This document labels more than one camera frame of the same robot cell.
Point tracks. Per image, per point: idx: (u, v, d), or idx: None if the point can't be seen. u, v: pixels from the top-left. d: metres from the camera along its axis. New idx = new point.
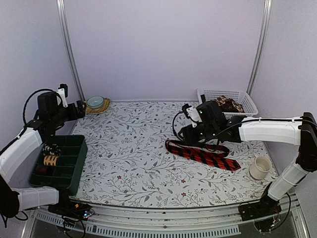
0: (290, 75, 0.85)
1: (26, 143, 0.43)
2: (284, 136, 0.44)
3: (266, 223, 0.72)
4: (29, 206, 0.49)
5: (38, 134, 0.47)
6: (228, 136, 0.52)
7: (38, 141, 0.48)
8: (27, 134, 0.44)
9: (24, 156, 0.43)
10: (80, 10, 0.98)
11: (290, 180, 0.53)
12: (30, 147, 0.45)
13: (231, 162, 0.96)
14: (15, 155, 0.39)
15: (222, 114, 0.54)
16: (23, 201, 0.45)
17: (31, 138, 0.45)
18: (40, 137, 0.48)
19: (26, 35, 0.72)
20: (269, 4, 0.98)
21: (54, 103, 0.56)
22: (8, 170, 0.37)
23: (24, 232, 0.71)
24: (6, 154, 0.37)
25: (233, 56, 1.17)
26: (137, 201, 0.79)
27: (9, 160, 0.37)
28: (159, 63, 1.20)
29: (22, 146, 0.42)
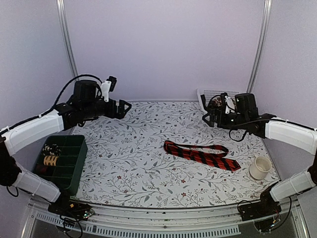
0: (290, 75, 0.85)
1: (46, 124, 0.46)
2: (298, 141, 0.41)
3: (266, 223, 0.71)
4: (25, 187, 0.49)
5: (61, 119, 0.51)
6: (254, 129, 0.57)
7: (59, 127, 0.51)
8: (51, 117, 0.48)
9: (39, 136, 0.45)
10: (80, 9, 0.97)
11: (295, 187, 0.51)
12: (49, 129, 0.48)
13: (231, 162, 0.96)
14: (30, 132, 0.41)
15: (255, 108, 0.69)
16: (21, 181, 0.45)
17: (52, 121, 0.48)
18: (62, 124, 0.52)
19: (26, 35, 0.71)
20: (269, 4, 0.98)
21: (89, 92, 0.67)
22: (19, 144, 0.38)
23: (24, 232, 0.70)
24: (23, 129, 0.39)
25: (234, 56, 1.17)
26: (137, 201, 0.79)
27: (23, 135, 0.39)
28: (160, 62, 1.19)
29: (42, 126, 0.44)
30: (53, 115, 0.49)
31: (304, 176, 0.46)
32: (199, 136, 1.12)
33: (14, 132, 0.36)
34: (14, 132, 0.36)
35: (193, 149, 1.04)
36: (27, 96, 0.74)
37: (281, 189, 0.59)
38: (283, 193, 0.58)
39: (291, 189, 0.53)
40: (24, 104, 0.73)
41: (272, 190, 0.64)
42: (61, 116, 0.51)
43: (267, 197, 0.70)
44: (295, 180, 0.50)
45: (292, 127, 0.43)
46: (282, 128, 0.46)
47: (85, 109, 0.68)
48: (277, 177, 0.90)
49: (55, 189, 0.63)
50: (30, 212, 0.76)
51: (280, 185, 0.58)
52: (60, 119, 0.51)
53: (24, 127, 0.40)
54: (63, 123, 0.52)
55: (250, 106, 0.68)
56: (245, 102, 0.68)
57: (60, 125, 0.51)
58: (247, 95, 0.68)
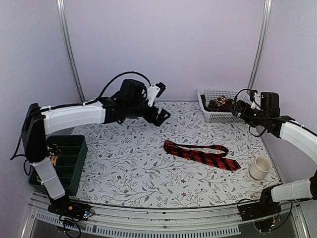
0: (290, 75, 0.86)
1: (87, 112, 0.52)
2: (310, 148, 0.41)
3: (266, 223, 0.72)
4: (41, 175, 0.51)
5: (102, 112, 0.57)
6: (270, 126, 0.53)
7: (99, 119, 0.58)
8: (95, 108, 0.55)
9: (81, 122, 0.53)
10: (80, 9, 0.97)
11: (294, 192, 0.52)
12: (91, 118, 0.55)
13: (231, 162, 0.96)
14: (75, 116, 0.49)
15: (279, 109, 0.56)
16: (41, 165, 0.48)
17: (95, 111, 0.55)
18: (103, 117, 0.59)
19: (26, 35, 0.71)
20: (269, 4, 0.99)
21: (134, 92, 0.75)
22: (58, 124, 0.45)
23: (24, 232, 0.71)
24: (62, 112, 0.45)
25: (234, 56, 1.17)
26: (137, 201, 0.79)
27: (63, 117, 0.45)
28: (160, 62, 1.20)
29: (84, 113, 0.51)
30: (98, 106, 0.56)
31: (305, 184, 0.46)
32: (199, 136, 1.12)
33: (53, 114, 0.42)
34: (54, 113, 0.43)
35: (193, 149, 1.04)
36: (26, 96, 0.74)
37: (281, 192, 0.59)
38: (284, 196, 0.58)
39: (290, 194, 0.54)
40: (24, 104, 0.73)
41: (273, 191, 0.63)
42: (104, 110, 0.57)
43: (267, 193, 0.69)
44: (296, 185, 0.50)
45: (306, 133, 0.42)
46: (297, 134, 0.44)
47: (128, 108, 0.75)
48: (277, 177, 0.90)
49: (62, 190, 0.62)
50: (30, 212, 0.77)
51: (282, 187, 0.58)
52: (103, 112, 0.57)
53: (66, 111, 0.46)
54: (104, 117, 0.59)
55: (273, 104, 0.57)
56: (267, 100, 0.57)
57: (101, 117, 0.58)
58: (271, 93, 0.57)
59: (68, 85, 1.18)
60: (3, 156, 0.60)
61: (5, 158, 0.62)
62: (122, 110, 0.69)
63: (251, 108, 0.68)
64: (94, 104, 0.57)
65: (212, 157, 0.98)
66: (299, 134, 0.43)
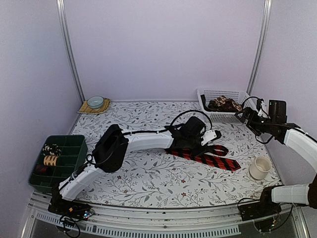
0: (290, 76, 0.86)
1: (157, 140, 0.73)
2: (311, 156, 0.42)
3: (266, 223, 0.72)
4: (86, 179, 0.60)
5: (171, 141, 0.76)
6: (275, 132, 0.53)
7: (166, 144, 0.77)
8: (165, 136, 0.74)
9: (154, 144, 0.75)
10: (79, 9, 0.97)
11: (293, 194, 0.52)
12: (159, 143, 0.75)
13: (231, 162, 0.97)
14: (147, 140, 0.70)
15: (286, 116, 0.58)
16: (97, 174, 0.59)
17: (164, 139, 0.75)
18: (169, 144, 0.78)
19: (26, 34, 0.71)
20: (269, 4, 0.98)
21: (196, 129, 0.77)
22: (137, 144, 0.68)
23: (24, 232, 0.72)
24: (140, 138, 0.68)
25: (233, 56, 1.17)
26: (137, 201, 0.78)
27: (140, 141, 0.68)
28: (159, 63, 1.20)
29: (155, 139, 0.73)
30: (168, 135, 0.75)
31: (304, 189, 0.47)
32: None
33: (133, 138, 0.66)
34: (134, 138, 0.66)
35: None
36: (26, 97, 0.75)
37: (282, 193, 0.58)
38: (283, 197, 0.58)
39: (290, 198, 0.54)
40: (24, 103, 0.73)
41: (274, 191, 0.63)
42: (172, 139, 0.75)
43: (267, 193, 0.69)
44: (295, 190, 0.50)
45: (311, 142, 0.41)
46: (299, 142, 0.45)
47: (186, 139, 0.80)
48: (277, 177, 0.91)
49: (75, 196, 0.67)
50: (30, 212, 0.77)
51: (284, 188, 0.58)
52: (171, 140, 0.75)
53: (142, 136, 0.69)
54: (170, 143, 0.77)
55: (280, 111, 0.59)
56: (275, 107, 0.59)
57: (168, 143, 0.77)
58: (279, 101, 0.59)
59: (68, 84, 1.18)
60: (3, 156, 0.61)
61: (6, 158, 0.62)
62: (183, 140, 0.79)
63: (258, 115, 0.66)
64: (165, 132, 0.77)
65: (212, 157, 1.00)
66: (303, 141, 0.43)
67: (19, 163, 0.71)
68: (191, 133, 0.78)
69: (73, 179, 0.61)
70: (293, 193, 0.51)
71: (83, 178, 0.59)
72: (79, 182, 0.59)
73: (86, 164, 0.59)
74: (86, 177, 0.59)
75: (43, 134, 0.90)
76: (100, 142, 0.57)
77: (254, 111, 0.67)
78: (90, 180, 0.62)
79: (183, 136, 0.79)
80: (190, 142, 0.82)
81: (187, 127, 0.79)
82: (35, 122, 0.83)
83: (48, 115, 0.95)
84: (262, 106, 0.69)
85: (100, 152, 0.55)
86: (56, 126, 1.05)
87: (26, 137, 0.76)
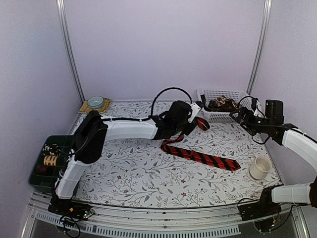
0: (290, 76, 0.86)
1: (140, 128, 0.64)
2: (311, 156, 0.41)
3: (266, 223, 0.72)
4: (74, 174, 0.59)
5: (154, 129, 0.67)
6: (273, 133, 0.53)
7: (149, 134, 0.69)
8: (148, 125, 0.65)
9: (136, 134, 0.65)
10: (79, 9, 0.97)
11: (293, 194, 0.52)
12: (141, 133, 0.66)
13: (231, 162, 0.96)
14: (129, 128, 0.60)
15: (283, 116, 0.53)
16: (78, 166, 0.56)
17: (147, 128, 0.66)
18: (152, 134, 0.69)
19: (26, 34, 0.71)
20: (269, 4, 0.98)
21: (182, 115, 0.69)
22: (117, 132, 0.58)
23: (24, 231, 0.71)
24: (121, 125, 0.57)
25: (233, 55, 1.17)
26: (137, 201, 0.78)
27: (121, 128, 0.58)
28: (159, 63, 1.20)
29: (138, 128, 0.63)
30: (152, 125, 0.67)
31: (304, 189, 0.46)
32: (199, 136, 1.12)
33: (114, 125, 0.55)
34: (115, 124, 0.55)
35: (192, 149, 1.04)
36: (26, 96, 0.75)
37: (282, 193, 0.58)
38: (282, 198, 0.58)
39: (290, 197, 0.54)
40: (24, 103, 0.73)
41: (274, 191, 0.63)
42: (156, 128, 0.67)
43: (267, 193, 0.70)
44: (295, 189, 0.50)
45: (309, 142, 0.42)
46: (299, 141, 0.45)
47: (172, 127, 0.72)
48: (277, 177, 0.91)
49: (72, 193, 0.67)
50: (30, 212, 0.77)
51: (283, 187, 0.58)
52: (155, 130, 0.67)
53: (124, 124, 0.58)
54: (154, 133, 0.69)
55: (277, 112, 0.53)
56: (272, 109, 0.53)
57: (152, 133, 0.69)
58: (276, 101, 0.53)
59: (68, 84, 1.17)
60: (3, 157, 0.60)
61: (5, 158, 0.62)
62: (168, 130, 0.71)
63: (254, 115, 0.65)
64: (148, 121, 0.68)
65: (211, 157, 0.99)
66: (302, 141, 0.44)
67: (19, 163, 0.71)
68: (177, 120, 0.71)
69: (62, 178, 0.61)
70: (294, 193, 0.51)
71: (69, 174, 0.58)
72: (67, 179, 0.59)
73: (69, 160, 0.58)
74: (72, 172, 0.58)
75: (43, 134, 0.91)
76: (78, 129, 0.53)
77: (250, 112, 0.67)
78: (79, 174, 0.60)
79: (167, 125, 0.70)
80: (177, 130, 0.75)
81: (170, 114, 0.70)
82: (35, 122, 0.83)
83: (48, 114, 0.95)
84: (257, 106, 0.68)
85: (79, 140, 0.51)
86: (56, 126, 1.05)
87: (25, 137, 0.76)
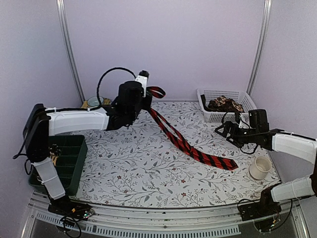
0: (290, 76, 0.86)
1: (89, 119, 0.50)
2: (305, 153, 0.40)
3: (266, 223, 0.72)
4: (47, 174, 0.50)
5: (105, 119, 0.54)
6: (261, 141, 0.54)
7: (101, 126, 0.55)
8: (96, 113, 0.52)
9: (83, 126, 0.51)
10: (79, 9, 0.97)
11: (294, 190, 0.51)
12: (91, 125, 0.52)
13: (228, 162, 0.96)
14: (74, 120, 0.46)
15: (268, 123, 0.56)
16: (45, 165, 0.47)
17: (97, 118, 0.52)
18: (105, 124, 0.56)
19: (26, 35, 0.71)
20: (269, 4, 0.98)
21: (133, 97, 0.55)
22: (61, 127, 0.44)
23: (24, 231, 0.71)
24: (67, 116, 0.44)
25: (233, 55, 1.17)
26: (137, 201, 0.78)
27: (65, 120, 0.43)
28: (159, 63, 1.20)
29: (85, 118, 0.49)
30: (102, 113, 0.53)
31: (304, 182, 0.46)
32: (199, 136, 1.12)
33: (57, 116, 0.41)
34: (59, 115, 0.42)
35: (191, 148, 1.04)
36: (26, 97, 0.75)
37: (282, 190, 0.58)
38: (284, 195, 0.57)
39: (292, 193, 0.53)
40: (24, 104, 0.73)
41: (273, 190, 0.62)
42: (108, 117, 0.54)
43: (267, 194, 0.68)
44: (296, 185, 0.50)
45: (298, 140, 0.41)
46: (287, 141, 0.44)
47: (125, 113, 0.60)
48: (277, 177, 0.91)
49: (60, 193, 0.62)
50: (30, 212, 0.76)
51: (282, 185, 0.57)
52: (107, 119, 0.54)
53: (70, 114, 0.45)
54: (108, 124, 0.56)
55: (261, 120, 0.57)
56: (256, 118, 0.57)
57: (104, 125, 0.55)
58: (259, 111, 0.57)
59: (68, 84, 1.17)
60: (3, 157, 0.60)
61: (5, 158, 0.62)
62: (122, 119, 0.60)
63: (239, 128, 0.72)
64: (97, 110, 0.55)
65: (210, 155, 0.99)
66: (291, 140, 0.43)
67: (19, 163, 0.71)
68: (130, 105, 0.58)
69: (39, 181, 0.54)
70: (295, 188, 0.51)
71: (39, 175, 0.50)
72: (44, 181, 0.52)
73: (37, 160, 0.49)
74: (45, 173, 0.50)
75: None
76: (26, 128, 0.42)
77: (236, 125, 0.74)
78: (53, 172, 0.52)
79: (119, 113, 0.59)
80: (133, 117, 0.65)
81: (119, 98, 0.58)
82: None
83: None
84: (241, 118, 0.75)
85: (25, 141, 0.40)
86: None
87: None
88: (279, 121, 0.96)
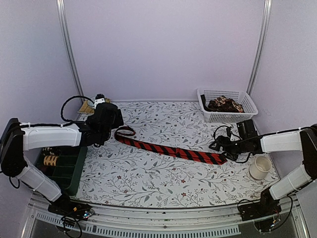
0: (290, 76, 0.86)
1: (63, 135, 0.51)
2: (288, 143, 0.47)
3: (266, 223, 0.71)
4: (35, 180, 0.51)
5: (79, 135, 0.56)
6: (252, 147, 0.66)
7: (74, 142, 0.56)
8: (69, 129, 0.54)
9: (57, 142, 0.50)
10: (79, 10, 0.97)
11: (292, 183, 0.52)
12: (64, 141, 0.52)
13: (217, 156, 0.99)
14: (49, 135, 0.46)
15: None
16: (28, 173, 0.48)
17: (71, 134, 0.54)
18: (78, 140, 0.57)
19: (26, 35, 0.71)
20: (269, 4, 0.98)
21: (108, 117, 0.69)
22: (34, 142, 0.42)
23: (24, 232, 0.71)
24: (42, 131, 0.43)
25: (234, 55, 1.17)
26: (137, 201, 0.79)
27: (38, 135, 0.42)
28: (159, 63, 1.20)
29: (60, 134, 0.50)
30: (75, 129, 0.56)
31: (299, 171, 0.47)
32: (199, 136, 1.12)
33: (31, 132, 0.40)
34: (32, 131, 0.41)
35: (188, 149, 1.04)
36: (26, 96, 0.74)
37: (279, 186, 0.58)
38: (282, 191, 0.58)
39: (289, 184, 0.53)
40: (24, 104, 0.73)
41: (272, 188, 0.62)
42: (80, 133, 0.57)
43: (267, 195, 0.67)
44: (292, 175, 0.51)
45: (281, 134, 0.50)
46: (272, 139, 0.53)
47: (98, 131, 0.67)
48: (277, 177, 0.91)
49: (50, 197, 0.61)
50: (30, 212, 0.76)
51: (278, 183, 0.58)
52: (79, 135, 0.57)
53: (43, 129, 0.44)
54: (79, 139, 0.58)
55: None
56: None
57: (77, 140, 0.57)
58: None
59: (68, 84, 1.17)
60: None
61: None
62: (93, 136, 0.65)
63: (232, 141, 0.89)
64: (71, 127, 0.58)
65: (207, 156, 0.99)
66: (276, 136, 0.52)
67: None
68: (104, 124, 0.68)
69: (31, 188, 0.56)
70: (292, 179, 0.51)
71: (26, 183, 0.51)
72: (35, 188, 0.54)
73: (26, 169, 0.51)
74: (34, 180, 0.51)
75: None
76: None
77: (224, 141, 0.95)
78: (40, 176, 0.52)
79: (92, 129, 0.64)
80: (104, 134, 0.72)
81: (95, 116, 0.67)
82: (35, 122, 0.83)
83: (48, 115, 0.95)
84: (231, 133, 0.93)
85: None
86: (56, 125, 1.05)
87: None
88: (279, 121, 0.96)
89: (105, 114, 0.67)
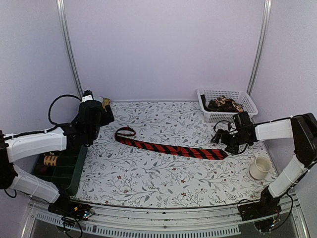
0: (290, 77, 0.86)
1: (47, 142, 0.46)
2: (281, 130, 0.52)
3: (266, 223, 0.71)
4: (30, 186, 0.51)
5: (64, 139, 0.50)
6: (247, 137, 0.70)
7: (60, 146, 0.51)
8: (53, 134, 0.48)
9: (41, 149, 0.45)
10: (79, 10, 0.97)
11: (289, 177, 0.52)
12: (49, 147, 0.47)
13: (218, 152, 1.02)
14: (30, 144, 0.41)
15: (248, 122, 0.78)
16: (21, 182, 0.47)
17: (55, 139, 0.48)
18: (65, 143, 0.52)
19: (26, 35, 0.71)
20: (270, 4, 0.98)
21: (93, 116, 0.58)
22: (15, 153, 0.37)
23: (24, 231, 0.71)
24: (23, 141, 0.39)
25: (234, 55, 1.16)
26: (137, 201, 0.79)
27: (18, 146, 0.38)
28: (159, 63, 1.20)
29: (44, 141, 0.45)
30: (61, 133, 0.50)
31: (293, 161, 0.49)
32: (199, 136, 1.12)
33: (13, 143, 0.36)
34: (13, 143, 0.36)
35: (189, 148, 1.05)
36: (26, 96, 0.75)
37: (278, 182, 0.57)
38: (281, 187, 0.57)
39: (285, 177, 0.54)
40: (24, 104, 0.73)
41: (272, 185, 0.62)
42: (66, 136, 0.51)
43: (267, 195, 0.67)
44: (288, 168, 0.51)
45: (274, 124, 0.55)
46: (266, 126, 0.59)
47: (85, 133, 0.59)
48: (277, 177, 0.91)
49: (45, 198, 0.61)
50: (30, 212, 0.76)
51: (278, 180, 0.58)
52: (64, 139, 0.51)
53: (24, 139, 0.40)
54: (66, 143, 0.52)
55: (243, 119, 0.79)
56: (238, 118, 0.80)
57: (63, 144, 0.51)
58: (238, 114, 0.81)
59: (68, 84, 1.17)
60: None
61: None
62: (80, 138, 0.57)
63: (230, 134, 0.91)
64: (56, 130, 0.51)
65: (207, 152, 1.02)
66: (269, 124, 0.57)
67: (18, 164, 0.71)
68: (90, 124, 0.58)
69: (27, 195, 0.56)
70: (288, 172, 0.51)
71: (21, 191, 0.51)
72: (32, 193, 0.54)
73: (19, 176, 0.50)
74: (29, 186, 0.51)
75: None
76: None
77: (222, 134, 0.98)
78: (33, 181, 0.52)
79: (78, 131, 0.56)
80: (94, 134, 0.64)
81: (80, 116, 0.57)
82: (35, 122, 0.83)
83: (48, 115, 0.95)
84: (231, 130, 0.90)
85: None
86: None
87: None
88: None
89: (88, 113, 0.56)
